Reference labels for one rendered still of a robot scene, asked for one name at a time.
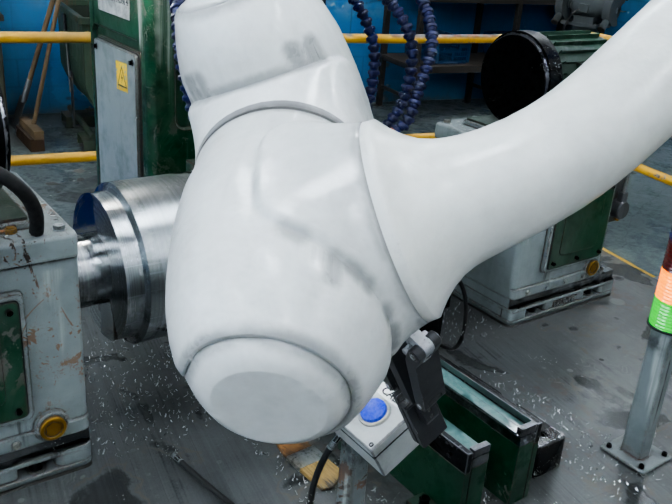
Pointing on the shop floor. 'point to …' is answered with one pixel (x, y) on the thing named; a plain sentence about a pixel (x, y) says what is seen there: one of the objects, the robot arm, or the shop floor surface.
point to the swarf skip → (78, 70)
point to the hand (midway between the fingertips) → (420, 411)
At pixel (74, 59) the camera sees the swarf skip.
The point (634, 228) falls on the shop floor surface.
